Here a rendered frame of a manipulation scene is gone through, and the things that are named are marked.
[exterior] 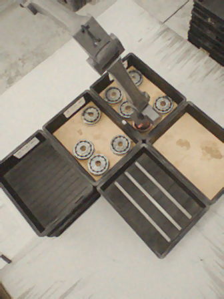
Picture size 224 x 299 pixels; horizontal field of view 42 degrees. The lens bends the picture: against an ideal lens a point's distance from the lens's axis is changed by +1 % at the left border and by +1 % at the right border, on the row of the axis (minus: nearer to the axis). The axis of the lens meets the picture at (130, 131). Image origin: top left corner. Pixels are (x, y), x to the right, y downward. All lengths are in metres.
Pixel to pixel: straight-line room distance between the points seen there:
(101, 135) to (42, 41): 1.68
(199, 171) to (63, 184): 0.65
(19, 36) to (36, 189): 1.91
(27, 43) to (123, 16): 1.26
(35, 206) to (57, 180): 0.15
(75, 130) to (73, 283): 0.71
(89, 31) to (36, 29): 2.27
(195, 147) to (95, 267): 0.74
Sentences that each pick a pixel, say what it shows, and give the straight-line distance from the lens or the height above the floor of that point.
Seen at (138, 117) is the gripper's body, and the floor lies 0.97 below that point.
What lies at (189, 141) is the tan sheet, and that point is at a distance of 1.43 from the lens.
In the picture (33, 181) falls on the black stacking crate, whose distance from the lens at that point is 1.48.
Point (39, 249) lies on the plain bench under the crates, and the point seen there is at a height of 0.70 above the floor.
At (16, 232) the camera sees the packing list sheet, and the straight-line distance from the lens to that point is 1.62.
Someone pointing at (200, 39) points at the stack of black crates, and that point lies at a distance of 2.44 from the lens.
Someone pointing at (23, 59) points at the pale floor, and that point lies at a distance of 2.91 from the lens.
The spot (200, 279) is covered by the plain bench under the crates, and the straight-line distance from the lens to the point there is 1.49.
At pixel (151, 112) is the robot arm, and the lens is 1.20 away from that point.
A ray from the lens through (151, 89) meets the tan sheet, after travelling 1.53.
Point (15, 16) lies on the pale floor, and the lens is 3.26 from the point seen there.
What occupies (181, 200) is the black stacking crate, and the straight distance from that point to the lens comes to 1.36.
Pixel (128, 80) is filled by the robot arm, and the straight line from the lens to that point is 0.98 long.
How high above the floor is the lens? 2.17
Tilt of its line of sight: 69 degrees down
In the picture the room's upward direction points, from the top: 11 degrees counter-clockwise
